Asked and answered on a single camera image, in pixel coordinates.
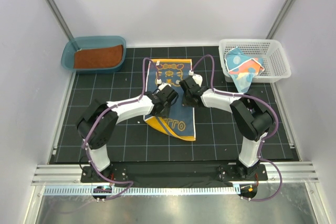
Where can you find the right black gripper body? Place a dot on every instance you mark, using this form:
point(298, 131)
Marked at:
point(186, 100)

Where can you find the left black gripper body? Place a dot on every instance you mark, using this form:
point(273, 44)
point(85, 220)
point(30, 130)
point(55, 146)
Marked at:
point(158, 115)

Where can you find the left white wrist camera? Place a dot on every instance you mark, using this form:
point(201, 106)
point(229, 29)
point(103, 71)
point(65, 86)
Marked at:
point(162, 83)

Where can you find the white slotted cable duct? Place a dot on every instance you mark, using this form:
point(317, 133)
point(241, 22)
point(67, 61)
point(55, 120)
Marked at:
point(95, 190)

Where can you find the right aluminium corner post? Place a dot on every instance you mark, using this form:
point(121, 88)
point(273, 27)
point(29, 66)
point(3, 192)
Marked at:
point(283, 12)

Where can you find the white plastic basket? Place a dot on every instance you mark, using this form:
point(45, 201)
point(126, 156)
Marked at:
point(271, 51)

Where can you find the teal plastic tub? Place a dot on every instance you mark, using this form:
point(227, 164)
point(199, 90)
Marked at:
point(91, 42)

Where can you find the brown towel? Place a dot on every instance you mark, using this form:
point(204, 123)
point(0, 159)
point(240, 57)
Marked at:
point(98, 58)

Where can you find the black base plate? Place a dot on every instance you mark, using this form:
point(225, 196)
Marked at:
point(183, 174)

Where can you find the left aluminium corner post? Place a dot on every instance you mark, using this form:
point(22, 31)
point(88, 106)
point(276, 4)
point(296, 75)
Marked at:
point(59, 18)

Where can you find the orange blue dotted towel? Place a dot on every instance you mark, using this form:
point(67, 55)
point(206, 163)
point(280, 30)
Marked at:
point(242, 68)

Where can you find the aluminium corner post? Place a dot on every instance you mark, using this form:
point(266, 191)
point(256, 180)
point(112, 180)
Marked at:
point(59, 18)
point(283, 12)

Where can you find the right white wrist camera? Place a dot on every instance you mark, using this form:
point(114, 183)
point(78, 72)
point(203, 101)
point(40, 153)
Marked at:
point(196, 77)

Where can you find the colourful patterned towel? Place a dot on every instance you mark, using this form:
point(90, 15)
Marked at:
point(181, 121)

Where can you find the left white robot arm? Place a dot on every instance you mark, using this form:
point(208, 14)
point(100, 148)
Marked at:
point(100, 119)

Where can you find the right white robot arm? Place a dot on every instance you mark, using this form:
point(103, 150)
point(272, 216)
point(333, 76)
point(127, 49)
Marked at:
point(251, 114)

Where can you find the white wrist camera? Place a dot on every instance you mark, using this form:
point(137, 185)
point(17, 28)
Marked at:
point(196, 77)
point(162, 83)

